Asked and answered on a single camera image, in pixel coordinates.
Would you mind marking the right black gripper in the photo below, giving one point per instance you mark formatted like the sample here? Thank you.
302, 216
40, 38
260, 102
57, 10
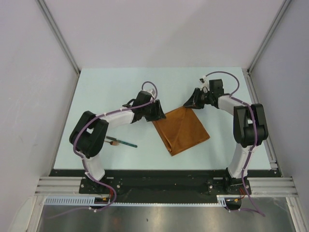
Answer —
194, 102

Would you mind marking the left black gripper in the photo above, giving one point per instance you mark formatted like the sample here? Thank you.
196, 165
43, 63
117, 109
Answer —
158, 113

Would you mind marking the orange cloth napkin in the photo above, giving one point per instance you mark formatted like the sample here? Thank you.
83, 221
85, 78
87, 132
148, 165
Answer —
181, 130

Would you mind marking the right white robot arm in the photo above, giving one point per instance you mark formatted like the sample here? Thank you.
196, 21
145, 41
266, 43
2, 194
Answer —
249, 122

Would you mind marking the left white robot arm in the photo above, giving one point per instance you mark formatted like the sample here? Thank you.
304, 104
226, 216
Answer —
89, 134

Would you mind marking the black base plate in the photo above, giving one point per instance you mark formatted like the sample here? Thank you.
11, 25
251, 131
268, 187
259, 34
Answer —
163, 187

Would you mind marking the white slotted cable duct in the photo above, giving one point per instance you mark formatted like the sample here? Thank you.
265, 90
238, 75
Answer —
70, 200

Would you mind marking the aluminium front rail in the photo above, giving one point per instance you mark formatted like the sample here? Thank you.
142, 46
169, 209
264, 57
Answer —
260, 186

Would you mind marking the right aluminium corner post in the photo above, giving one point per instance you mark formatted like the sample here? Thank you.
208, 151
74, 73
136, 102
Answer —
269, 34

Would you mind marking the aluminium corner post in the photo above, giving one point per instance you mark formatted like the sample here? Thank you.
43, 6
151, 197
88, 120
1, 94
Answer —
46, 12
269, 34

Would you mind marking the left aluminium corner post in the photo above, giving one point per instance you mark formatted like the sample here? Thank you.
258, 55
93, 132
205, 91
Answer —
46, 12

